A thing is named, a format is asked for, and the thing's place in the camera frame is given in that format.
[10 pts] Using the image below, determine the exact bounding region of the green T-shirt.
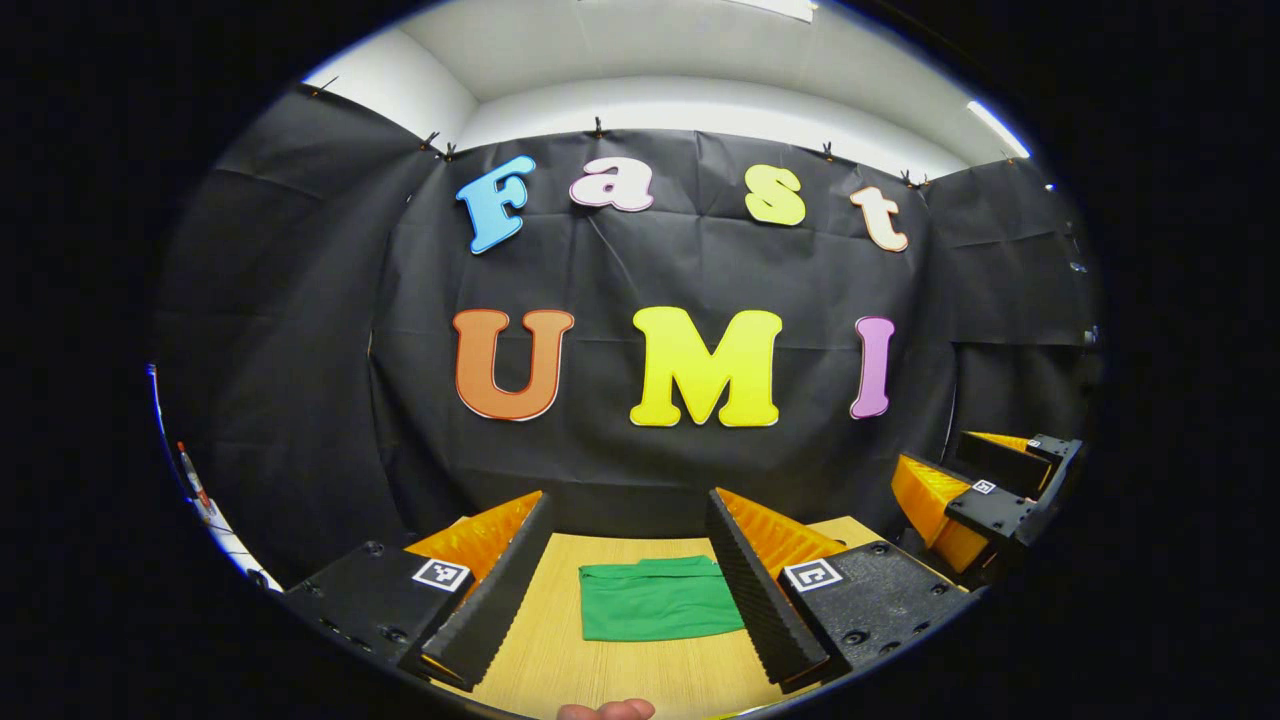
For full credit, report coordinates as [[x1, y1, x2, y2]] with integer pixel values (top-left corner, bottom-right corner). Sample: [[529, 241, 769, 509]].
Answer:
[[578, 555, 746, 643]]

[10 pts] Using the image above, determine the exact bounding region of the red and white bottle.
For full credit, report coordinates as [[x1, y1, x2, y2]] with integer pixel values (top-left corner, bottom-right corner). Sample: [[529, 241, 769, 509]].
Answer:
[[176, 440, 213, 511]]

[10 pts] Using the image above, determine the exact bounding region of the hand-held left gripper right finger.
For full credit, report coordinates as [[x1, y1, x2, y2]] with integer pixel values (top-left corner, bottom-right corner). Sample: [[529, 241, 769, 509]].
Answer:
[[705, 487, 986, 695]]

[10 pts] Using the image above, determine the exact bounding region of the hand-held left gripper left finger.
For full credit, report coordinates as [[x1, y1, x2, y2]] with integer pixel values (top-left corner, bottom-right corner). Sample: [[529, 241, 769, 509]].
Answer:
[[283, 488, 559, 693]]

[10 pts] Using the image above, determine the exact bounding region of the row of black cloth clips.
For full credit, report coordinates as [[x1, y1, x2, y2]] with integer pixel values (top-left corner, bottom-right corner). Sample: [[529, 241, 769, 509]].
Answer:
[[308, 75, 926, 191]]

